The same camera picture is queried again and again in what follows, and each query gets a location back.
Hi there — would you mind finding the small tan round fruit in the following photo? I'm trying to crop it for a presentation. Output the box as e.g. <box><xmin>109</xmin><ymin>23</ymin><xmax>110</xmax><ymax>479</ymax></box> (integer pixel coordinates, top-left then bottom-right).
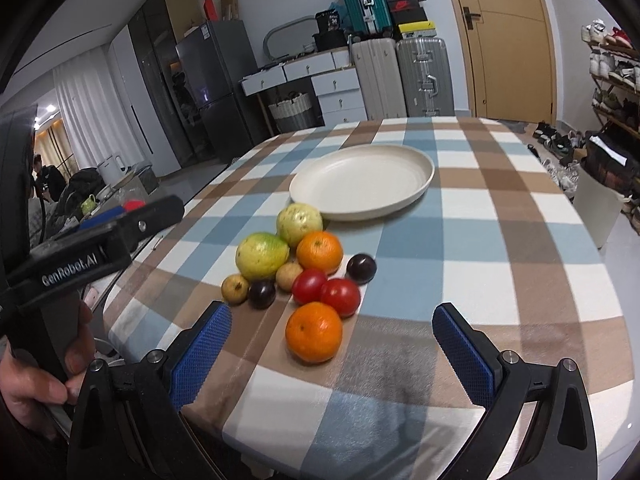
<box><xmin>221</xmin><ymin>274</ymin><xmax>250</xmax><ymax>306</ymax></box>

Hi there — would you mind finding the dark purple plum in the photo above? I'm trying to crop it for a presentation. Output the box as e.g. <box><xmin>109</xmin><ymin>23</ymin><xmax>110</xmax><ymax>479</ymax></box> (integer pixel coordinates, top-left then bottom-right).
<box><xmin>247</xmin><ymin>280</ymin><xmax>277</xmax><ymax>310</ymax></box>
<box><xmin>346</xmin><ymin>252</ymin><xmax>378</xmax><ymax>285</ymax></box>

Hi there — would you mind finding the green-yellow guava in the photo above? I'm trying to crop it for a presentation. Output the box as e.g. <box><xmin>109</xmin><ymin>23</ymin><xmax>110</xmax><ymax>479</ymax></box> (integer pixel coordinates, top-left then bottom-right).
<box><xmin>235</xmin><ymin>232</ymin><xmax>290</xmax><ymax>282</ymax></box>

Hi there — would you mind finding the large orange tangerine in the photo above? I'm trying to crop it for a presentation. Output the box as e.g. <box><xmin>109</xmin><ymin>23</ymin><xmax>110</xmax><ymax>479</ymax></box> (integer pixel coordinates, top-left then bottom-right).
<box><xmin>285</xmin><ymin>301</ymin><xmax>343</xmax><ymax>365</ymax></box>

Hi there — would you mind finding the red tomato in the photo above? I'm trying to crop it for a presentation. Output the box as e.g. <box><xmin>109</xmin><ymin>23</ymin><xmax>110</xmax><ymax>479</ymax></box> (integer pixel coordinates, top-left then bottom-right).
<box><xmin>320</xmin><ymin>278</ymin><xmax>361</xmax><ymax>318</ymax></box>
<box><xmin>291</xmin><ymin>269</ymin><xmax>328</xmax><ymax>306</ymax></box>

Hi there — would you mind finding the yellow-green guava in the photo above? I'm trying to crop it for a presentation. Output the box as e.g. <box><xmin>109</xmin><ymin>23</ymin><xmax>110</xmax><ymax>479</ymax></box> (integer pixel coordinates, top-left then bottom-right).
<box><xmin>277</xmin><ymin>203</ymin><xmax>323</xmax><ymax>248</ymax></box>

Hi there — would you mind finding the small orange tangerine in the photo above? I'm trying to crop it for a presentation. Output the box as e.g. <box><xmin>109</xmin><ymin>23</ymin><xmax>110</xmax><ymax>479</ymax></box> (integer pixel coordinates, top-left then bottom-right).
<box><xmin>296</xmin><ymin>231</ymin><xmax>344</xmax><ymax>275</ymax></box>

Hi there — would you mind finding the person's left hand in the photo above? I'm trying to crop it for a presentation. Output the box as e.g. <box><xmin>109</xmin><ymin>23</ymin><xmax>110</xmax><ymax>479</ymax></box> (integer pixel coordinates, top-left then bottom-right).
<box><xmin>1</xmin><ymin>302</ymin><xmax>96</xmax><ymax>440</ymax></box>

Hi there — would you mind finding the red gift box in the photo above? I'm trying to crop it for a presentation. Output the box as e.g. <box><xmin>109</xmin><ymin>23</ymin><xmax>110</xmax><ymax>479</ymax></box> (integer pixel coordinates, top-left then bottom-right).
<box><xmin>122</xmin><ymin>200</ymin><xmax>145</xmax><ymax>211</ymax></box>

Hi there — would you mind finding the white electric kettle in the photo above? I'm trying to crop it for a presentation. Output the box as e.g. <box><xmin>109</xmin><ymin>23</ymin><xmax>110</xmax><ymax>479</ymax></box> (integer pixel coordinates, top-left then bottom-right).
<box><xmin>96</xmin><ymin>153</ymin><xmax>127</xmax><ymax>186</ymax></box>

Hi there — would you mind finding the white curtain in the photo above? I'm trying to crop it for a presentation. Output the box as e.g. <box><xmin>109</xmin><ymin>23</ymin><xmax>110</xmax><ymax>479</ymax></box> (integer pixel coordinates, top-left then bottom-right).
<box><xmin>52</xmin><ymin>47</ymin><xmax>145</xmax><ymax>168</ymax></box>

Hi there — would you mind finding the black glass cabinet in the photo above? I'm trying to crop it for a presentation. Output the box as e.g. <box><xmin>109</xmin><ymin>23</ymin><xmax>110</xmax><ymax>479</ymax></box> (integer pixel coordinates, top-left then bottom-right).
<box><xmin>128</xmin><ymin>0</ymin><xmax>210</xmax><ymax>167</ymax></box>

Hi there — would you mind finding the checkered tablecloth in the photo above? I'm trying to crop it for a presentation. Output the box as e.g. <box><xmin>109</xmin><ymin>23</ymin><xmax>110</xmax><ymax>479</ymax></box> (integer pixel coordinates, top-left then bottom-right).
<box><xmin>103</xmin><ymin>117</ymin><xmax>639</xmax><ymax>479</ymax></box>

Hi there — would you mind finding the dark grey refrigerator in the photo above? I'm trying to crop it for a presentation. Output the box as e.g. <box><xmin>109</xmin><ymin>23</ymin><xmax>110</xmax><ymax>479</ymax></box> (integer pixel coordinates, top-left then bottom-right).
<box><xmin>176</xmin><ymin>21</ymin><xmax>268</xmax><ymax>162</ymax></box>

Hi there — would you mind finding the woven laundry basket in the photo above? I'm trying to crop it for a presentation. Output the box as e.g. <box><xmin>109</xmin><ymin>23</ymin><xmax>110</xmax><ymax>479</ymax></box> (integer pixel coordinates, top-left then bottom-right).
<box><xmin>269</xmin><ymin>92</ymin><xmax>316</xmax><ymax>133</ymax></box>

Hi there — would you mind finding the white trash bin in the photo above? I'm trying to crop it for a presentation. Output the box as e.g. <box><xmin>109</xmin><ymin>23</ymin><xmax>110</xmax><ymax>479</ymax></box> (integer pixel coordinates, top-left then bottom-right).
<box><xmin>573</xmin><ymin>166</ymin><xmax>630</xmax><ymax>249</ymax></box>

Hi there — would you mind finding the cream round plate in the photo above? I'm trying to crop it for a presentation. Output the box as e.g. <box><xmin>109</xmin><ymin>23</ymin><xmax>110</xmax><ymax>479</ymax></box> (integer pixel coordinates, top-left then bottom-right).
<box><xmin>288</xmin><ymin>144</ymin><xmax>436</xmax><ymax>221</ymax></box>

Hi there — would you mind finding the white drawer desk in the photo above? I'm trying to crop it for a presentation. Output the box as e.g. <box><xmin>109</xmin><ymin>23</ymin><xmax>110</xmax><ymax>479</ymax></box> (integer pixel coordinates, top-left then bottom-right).
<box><xmin>241</xmin><ymin>48</ymin><xmax>368</xmax><ymax>133</ymax></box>

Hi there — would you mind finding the oval mirror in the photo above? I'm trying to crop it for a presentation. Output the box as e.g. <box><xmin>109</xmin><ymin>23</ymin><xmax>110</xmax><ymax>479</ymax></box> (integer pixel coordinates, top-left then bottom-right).
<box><xmin>262</xmin><ymin>15</ymin><xmax>318</xmax><ymax>61</ymax></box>

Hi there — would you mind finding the silver suitcase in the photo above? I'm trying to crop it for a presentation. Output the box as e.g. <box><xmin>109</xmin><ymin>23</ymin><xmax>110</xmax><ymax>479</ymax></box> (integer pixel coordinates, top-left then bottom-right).
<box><xmin>397</xmin><ymin>37</ymin><xmax>454</xmax><ymax>117</ymax></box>

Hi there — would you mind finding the beige suitcase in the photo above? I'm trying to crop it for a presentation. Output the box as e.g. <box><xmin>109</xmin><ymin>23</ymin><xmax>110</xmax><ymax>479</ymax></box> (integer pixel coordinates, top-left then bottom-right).
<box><xmin>350</xmin><ymin>38</ymin><xmax>407</xmax><ymax>120</ymax></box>

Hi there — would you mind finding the wooden door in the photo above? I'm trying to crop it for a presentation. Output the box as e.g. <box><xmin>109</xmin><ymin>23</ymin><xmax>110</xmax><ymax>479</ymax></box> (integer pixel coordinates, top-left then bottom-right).
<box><xmin>451</xmin><ymin>0</ymin><xmax>556</xmax><ymax>122</ymax></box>

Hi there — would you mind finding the wooden shoe rack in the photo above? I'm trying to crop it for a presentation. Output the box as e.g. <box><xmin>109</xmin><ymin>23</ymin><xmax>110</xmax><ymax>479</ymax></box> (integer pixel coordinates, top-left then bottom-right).
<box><xmin>580</xmin><ymin>18</ymin><xmax>639</xmax><ymax>139</ymax></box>

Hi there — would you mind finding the stack of shoe boxes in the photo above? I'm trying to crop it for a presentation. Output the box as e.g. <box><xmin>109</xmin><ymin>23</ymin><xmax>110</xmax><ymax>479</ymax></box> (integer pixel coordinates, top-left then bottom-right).
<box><xmin>386</xmin><ymin>0</ymin><xmax>427</xmax><ymax>40</ymax></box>

